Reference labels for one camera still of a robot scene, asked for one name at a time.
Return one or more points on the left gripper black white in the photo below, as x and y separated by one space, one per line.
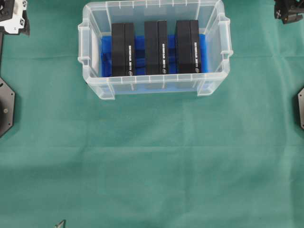
13 17

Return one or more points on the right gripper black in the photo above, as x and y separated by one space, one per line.
289 11

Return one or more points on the black box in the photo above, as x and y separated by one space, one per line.
188 47
156 47
123 49

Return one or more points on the clear plastic storage case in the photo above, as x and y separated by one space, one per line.
97 21

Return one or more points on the blue foam liner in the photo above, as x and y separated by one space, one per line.
106 55

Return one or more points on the green table cloth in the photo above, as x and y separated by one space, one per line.
233 159

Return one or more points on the small grey metal piece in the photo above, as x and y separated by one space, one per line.
61 224

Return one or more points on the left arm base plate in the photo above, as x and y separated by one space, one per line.
7 103

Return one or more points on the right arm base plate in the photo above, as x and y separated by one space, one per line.
301 108

